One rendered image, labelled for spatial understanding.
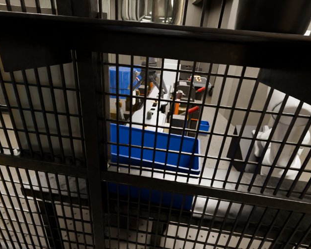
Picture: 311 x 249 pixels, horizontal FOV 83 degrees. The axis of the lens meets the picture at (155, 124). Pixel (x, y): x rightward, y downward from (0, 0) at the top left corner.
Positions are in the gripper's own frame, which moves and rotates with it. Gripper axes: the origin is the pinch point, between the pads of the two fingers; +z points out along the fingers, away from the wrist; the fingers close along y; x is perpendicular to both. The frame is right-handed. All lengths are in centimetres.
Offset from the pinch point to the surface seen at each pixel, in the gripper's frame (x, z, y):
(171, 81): -463, 74, 2
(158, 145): 35.9, 2.0, -10.5
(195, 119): -29.6, 17.1, -29.9
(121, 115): -3.8, 10.3, 14.9
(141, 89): -76, 11, 18
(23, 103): 55, -15, 17
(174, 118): 32.1, -6.4, -14.7
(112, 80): -228, 39, 103
